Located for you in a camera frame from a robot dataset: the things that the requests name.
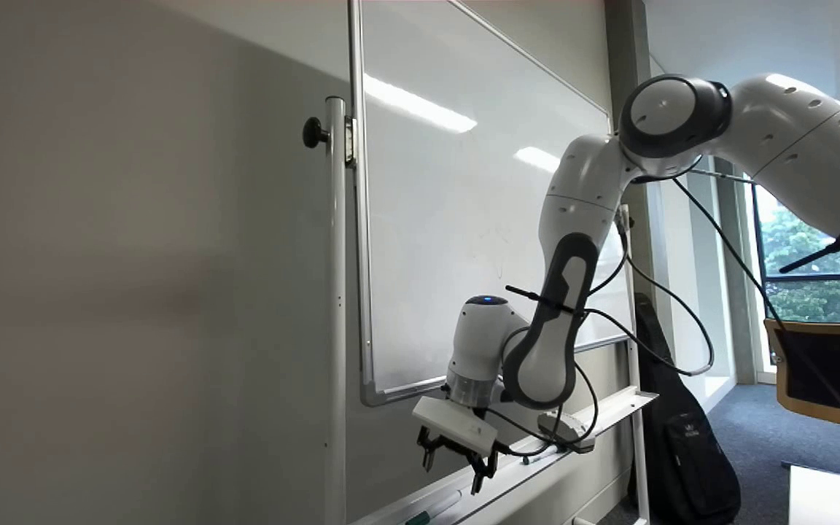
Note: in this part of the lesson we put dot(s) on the white whiteboard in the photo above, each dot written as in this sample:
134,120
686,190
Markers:
437,214

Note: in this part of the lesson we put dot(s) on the grey whiteboard eraser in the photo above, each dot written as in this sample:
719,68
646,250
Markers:
574,438

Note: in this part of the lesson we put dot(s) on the wooden chair with black seat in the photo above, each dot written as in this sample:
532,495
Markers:
829,375

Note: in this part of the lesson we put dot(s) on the white table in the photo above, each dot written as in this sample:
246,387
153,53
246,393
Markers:
831,497

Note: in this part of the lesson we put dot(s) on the green marker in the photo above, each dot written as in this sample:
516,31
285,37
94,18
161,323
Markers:
428,511

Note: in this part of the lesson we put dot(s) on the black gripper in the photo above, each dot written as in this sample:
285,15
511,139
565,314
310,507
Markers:
457,453

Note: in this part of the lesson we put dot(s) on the black framed window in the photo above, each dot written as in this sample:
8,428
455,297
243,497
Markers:
807,281

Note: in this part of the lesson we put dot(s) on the black guitar bag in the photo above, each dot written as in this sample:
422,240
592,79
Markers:
686,456

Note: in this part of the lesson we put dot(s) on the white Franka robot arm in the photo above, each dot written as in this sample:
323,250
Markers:
800,135

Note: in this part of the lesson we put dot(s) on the white whiteboard tray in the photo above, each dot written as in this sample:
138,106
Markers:
538,472

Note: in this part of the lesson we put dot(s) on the grey whiteboard stand post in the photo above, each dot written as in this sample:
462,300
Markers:
640,438
336,323

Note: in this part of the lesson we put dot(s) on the black stand knob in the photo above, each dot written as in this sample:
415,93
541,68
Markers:
315,132

